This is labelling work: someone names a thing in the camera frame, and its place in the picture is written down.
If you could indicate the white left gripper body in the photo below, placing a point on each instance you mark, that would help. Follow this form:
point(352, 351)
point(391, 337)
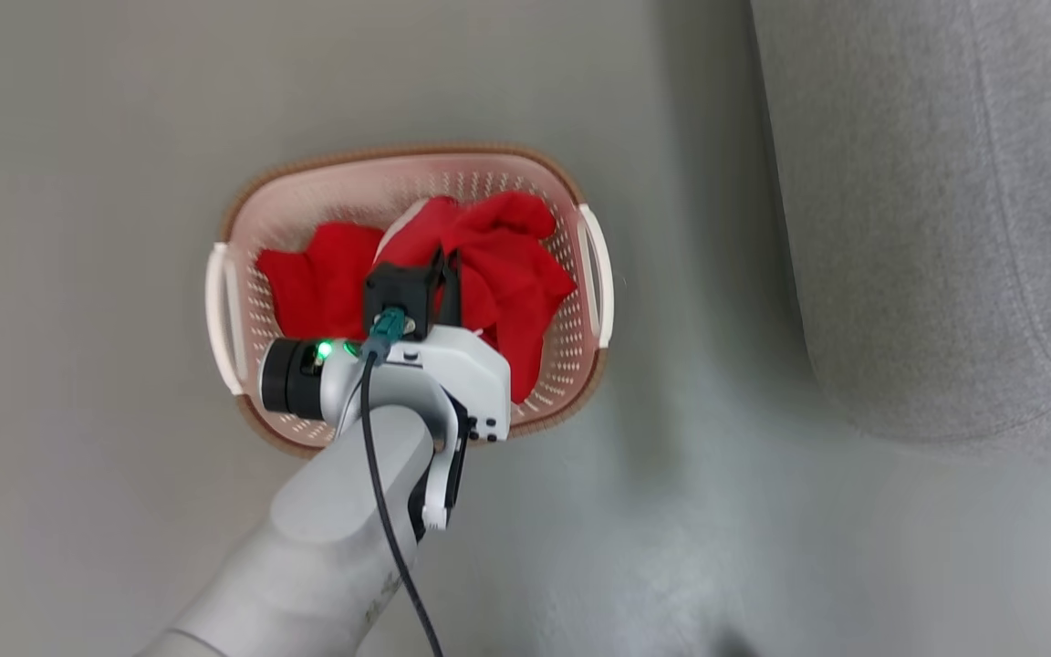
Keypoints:
point(475, 374)

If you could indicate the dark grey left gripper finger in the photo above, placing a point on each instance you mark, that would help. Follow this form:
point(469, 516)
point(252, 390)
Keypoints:
point(440, 283)
point(455, 292)

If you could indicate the red clothing item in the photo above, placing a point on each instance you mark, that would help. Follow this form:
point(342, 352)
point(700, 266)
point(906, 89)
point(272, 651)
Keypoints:
point(512, 274)

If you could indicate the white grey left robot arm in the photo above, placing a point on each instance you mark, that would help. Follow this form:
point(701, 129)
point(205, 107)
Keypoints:
point(334, 538)

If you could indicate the perforated cream laundry basket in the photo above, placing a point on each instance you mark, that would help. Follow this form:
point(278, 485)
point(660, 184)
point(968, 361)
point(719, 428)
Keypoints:
point(306, 196)

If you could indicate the grey fabric sofa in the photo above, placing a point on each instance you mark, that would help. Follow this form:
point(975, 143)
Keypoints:
point(927, 210)

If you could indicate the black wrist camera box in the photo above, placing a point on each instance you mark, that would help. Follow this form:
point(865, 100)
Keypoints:
point(398, 287)

